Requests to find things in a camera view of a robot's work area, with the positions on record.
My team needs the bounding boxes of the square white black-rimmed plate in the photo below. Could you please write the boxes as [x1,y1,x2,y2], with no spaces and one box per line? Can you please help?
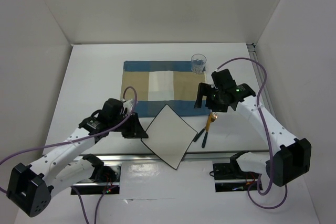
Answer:
[141,104,197,170]

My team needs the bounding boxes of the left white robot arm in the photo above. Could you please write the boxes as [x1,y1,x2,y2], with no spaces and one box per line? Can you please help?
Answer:
[6,98,149,217]

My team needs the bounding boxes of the blue beige white placemat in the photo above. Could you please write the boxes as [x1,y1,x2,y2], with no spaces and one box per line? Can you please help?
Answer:
[121,61,210,118]

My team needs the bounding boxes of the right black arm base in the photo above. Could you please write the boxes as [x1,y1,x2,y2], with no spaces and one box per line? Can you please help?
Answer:
[209,163,259,193]

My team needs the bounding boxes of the gold knife green handle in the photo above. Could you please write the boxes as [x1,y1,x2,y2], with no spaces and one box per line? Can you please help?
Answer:
[193,112,212,142]

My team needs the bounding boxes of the aluminium rail frame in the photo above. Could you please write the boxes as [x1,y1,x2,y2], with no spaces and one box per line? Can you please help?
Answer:
[40,42,289,164]

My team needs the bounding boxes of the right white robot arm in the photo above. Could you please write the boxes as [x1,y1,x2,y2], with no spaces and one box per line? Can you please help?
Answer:
[194,69,312,187]

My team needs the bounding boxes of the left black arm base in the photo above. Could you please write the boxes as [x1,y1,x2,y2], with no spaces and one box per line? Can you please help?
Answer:
[74,164,121,195]

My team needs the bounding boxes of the clear drinking glass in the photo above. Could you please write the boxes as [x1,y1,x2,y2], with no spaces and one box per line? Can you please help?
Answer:
[191,54,207,74]

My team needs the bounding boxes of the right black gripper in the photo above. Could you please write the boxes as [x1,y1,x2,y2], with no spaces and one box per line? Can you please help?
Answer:
[194,82,228,113]

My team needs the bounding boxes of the gold fork green handle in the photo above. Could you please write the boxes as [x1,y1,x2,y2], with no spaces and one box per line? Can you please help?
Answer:
[201,112,218,148]

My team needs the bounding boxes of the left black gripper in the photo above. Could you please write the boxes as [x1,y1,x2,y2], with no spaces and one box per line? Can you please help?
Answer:
[109,111,149,138]

